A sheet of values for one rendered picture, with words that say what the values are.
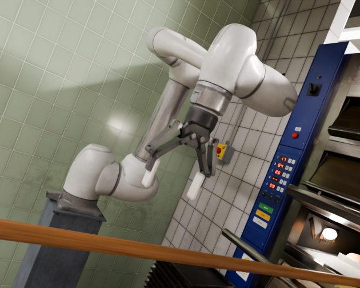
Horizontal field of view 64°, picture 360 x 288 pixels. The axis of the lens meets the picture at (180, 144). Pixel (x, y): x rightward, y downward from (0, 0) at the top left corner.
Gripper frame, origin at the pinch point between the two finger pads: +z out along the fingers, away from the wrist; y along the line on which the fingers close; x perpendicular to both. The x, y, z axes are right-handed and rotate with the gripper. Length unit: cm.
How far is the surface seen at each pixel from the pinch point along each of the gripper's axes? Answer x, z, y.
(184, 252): 11.0, 10.0, -2.8
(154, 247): 10.5, 10.1, 5.0
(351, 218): 9, -10, -66
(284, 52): -70, -81, -82
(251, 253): -4.0, 14.3, -43.9
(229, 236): -16.1, 14.9, -44.2
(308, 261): -6, 14, -81
